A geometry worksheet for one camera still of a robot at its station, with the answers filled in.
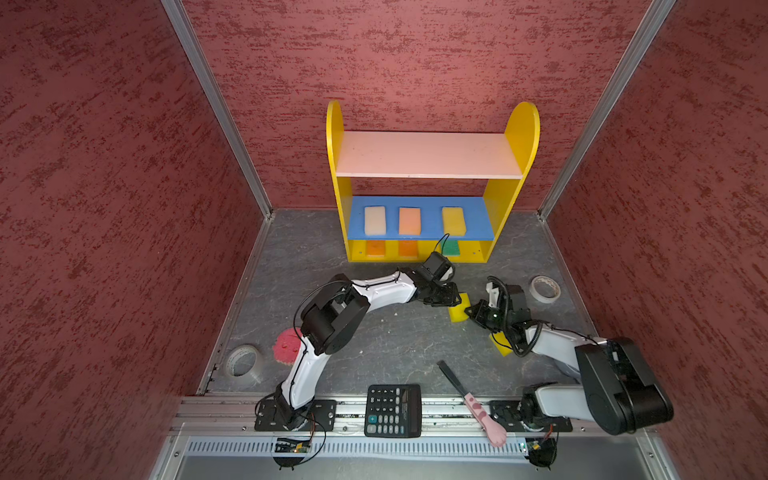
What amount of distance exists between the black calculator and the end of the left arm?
0.80 feet

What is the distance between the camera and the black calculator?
2.36 ft

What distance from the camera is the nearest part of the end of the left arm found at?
2.36 ft
